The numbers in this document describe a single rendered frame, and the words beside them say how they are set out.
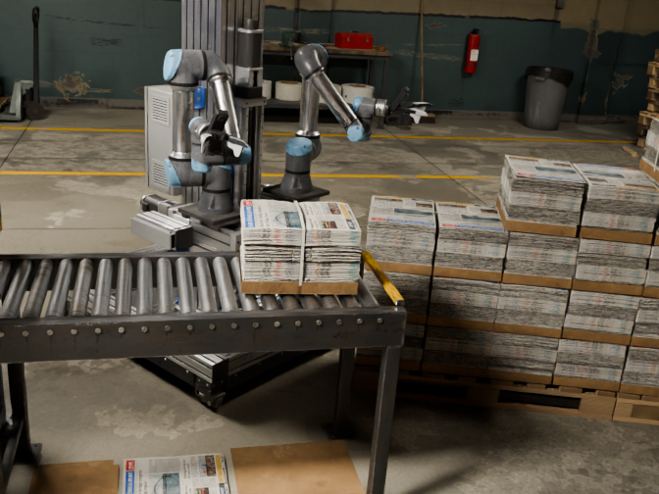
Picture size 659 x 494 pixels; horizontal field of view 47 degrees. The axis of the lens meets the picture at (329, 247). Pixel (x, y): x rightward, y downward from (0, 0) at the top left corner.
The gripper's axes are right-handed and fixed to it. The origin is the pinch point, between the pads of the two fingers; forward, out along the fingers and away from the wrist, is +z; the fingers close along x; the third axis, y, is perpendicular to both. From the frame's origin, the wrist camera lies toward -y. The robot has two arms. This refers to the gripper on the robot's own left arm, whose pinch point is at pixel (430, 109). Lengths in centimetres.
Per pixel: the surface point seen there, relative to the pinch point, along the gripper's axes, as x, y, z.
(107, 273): 136, 26, -85
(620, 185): 26, 14, 82
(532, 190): 36, 18, 48
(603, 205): 31, 22, 77
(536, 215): 37, 27, 51
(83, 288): 150, 24, -86
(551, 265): 37, 49, 61
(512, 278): 42, 56, 46
